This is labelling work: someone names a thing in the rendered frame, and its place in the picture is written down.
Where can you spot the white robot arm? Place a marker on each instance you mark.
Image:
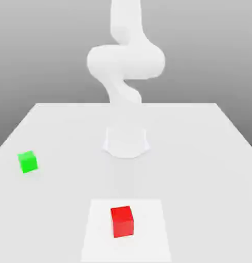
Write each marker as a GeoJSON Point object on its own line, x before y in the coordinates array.
{"type": "Point", "coordinates": [126, 61]}

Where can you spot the small red cube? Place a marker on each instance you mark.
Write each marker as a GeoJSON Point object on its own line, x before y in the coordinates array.
{"type": "Point", "coordinates": [122, 222]}

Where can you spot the small green cube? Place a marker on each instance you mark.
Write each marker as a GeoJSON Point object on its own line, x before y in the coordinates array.
{"type": "Point", "coordinates": [27, 162]}

